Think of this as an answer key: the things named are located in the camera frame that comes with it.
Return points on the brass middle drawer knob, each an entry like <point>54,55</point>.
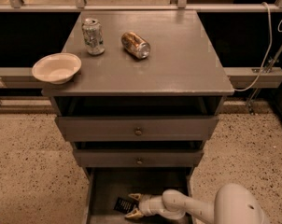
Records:
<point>139,161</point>

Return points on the brass drawer knob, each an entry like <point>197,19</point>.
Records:
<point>138,131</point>
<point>139,161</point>

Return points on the grey open bottom drawer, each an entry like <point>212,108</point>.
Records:
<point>108,184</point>

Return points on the white paper bowl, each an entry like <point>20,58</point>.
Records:
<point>56,68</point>

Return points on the brass top drawer knob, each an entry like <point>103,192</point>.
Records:
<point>138,131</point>

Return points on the metal railing frame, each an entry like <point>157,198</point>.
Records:
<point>91,5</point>

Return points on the lying golden soda can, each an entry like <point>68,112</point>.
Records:
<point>135,45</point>

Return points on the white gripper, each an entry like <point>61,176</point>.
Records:
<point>145,205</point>

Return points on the grey wooden drawer cabinet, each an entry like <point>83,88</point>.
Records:
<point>181,77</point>

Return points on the grey top drawer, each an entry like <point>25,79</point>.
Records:
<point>87,129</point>

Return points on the black rxbar chocolate wrapper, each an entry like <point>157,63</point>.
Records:
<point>124,206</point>

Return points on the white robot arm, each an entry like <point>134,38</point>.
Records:
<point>233,204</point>

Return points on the grey middle drawer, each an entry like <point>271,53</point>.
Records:
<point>127,157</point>

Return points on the upright silver soda can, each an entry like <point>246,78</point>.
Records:
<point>92,34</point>

